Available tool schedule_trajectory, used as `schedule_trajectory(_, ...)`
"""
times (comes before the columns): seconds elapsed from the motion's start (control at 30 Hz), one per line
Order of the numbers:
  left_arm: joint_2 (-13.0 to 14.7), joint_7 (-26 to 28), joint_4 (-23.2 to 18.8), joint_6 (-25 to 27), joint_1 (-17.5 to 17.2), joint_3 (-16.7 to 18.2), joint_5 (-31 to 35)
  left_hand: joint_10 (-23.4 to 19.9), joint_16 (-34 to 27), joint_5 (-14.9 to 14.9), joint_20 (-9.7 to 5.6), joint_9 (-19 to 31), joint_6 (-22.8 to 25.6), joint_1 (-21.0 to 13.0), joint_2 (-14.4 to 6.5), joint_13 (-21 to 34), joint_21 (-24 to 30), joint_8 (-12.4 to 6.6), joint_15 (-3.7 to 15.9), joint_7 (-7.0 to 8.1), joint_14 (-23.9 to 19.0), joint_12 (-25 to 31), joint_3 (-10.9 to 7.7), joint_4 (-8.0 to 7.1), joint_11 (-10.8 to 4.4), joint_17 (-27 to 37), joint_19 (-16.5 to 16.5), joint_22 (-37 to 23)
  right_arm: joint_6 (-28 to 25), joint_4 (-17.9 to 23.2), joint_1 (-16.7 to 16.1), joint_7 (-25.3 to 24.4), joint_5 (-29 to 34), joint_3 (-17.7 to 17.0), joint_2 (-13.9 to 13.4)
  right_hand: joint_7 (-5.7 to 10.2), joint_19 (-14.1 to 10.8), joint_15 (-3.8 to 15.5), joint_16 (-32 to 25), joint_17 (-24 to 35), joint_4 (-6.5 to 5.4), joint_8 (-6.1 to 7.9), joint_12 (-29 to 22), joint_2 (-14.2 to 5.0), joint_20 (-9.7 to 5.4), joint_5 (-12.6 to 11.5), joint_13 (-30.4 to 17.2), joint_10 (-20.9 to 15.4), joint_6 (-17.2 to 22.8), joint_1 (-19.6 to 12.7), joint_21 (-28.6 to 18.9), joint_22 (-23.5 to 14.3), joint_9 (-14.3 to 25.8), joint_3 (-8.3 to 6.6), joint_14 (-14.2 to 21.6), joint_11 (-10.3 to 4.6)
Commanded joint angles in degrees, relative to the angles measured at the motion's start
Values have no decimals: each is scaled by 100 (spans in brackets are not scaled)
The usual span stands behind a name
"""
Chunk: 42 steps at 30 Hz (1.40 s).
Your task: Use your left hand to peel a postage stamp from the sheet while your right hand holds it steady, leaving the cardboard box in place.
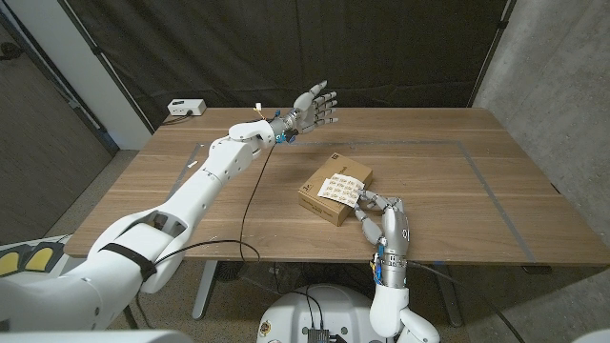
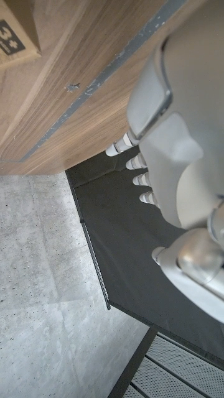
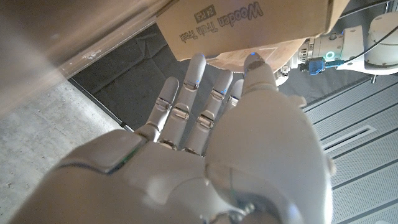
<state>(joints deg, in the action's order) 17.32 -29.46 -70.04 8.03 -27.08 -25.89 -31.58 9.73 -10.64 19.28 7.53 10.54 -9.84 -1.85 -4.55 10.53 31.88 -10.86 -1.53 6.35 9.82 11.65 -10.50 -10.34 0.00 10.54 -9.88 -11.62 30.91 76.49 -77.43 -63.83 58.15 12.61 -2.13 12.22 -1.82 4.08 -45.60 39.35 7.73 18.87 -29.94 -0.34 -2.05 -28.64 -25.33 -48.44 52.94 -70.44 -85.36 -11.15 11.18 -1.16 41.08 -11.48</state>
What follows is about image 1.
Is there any white robot torso base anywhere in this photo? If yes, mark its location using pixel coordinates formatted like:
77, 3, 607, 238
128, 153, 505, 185
256, 284, 382, 343

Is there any black backdrop curtain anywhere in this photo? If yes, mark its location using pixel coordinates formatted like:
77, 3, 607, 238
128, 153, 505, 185
66, 0, 514, 129

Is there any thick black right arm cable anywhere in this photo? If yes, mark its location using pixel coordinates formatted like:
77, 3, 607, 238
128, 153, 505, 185
407, 259, 528, 343

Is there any black backdrop stand pole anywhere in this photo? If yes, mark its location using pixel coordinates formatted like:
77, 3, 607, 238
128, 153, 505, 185
469, 0, 521, 109
59, 0, 157, 134

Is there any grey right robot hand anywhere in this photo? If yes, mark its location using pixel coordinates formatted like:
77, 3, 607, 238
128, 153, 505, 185
352, 189, 412, 290

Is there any grey table leg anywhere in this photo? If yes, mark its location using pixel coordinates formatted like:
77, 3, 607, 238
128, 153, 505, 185
193, 262, 218, 319
434, 264, 464, 329

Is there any brown cardboard box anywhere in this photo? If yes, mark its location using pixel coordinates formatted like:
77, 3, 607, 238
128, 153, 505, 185
297, 151, 375, 228

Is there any white power strip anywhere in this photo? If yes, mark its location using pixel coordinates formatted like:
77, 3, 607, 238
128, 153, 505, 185
167, 98, 208, 117

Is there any yellow black foot pedal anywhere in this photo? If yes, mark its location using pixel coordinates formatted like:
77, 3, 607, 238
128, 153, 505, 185
23, 241, 66, 272
0, 247, 25, 277

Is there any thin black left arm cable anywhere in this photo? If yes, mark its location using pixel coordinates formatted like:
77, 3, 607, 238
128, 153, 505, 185
152, 144, 278, 266

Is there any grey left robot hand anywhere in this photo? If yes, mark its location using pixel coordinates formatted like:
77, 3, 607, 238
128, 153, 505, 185
269, 79, 340, 146

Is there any postage stamp sheet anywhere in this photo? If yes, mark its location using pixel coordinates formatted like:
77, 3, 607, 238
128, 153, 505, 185
316, 172, 366, 209

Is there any black power strip cord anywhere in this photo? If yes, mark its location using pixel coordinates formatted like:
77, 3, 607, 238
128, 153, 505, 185
161, 110, 194, 127

